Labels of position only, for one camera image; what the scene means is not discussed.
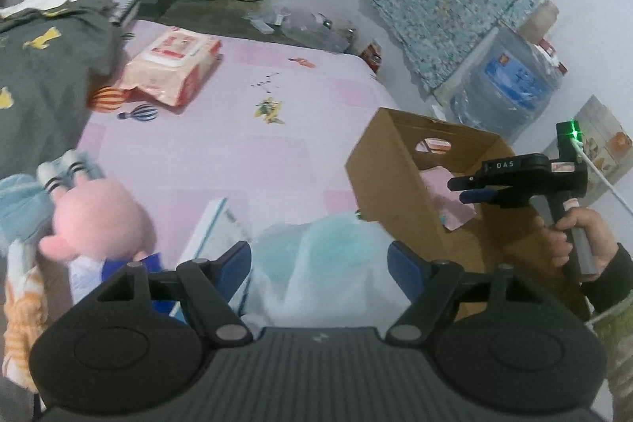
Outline red snack packet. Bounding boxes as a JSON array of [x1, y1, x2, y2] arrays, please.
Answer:
[[358, 39, 385, 75]]

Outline blue fabric item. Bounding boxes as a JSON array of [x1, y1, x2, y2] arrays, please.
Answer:
[[69, 249, 191, 325]]

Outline person's right forearm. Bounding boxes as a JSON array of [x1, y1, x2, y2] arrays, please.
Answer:
[[580, 243, 633, 320]]

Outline white flat book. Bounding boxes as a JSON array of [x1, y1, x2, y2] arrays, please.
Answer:
[[183, 197, 254, 320]]

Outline pale blue knitted cloth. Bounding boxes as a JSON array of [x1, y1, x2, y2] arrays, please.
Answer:
[[0, 174, 56, 251]]

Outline orange striped white cloth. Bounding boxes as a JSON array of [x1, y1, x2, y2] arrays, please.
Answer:
[[0, 238, 51, 380]]

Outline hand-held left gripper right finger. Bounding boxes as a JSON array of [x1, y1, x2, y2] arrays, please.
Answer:
[[386, 242, 538, 348]]

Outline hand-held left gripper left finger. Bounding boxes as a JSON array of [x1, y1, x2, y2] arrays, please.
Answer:
[[96, 240, 254, 348]]

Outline light blue fluffy cloth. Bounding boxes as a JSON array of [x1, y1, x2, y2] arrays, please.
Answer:
[[241, 212, 413, 329]]

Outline clear blue water jug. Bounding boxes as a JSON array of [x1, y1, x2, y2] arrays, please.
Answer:
[[447, 0, 568, 139]]

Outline striped light blue socks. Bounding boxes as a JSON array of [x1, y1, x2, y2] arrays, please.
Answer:
[[37, 149, 106, 196]]

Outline pink plush toy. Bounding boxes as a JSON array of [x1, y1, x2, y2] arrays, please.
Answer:
[[38, 177, 159, 263]]

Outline illustrated paper booklet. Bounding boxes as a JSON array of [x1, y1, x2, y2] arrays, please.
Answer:
[[576, 95, 633, 186]]

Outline white cable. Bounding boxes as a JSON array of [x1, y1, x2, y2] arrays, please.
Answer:
[[574, 141, 633, 206]]

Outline clear plastic bottle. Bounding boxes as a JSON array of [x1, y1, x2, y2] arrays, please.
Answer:
[[244, 4, 359, 54]]

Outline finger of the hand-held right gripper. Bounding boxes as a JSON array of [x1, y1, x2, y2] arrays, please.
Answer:
[[447, 173, 496, 192], [459, 188, 516, 208]]

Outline pink paper sheet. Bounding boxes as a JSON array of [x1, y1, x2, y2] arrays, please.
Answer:
[[420, 167, 478, 233]]

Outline person's right hand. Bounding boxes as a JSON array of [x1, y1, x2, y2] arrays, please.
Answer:
[[533, 207, 621, 278]]

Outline pink wet wipes pack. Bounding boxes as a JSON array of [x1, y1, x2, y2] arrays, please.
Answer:
[[120, 25, 223, 108]]

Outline brown cardboard box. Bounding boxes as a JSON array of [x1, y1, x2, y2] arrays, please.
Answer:
[[345, 107, 591, 321]]

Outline grey blanket with yellow print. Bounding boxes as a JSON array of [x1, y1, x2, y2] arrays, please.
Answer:
[[0, 0, 133, 180]]

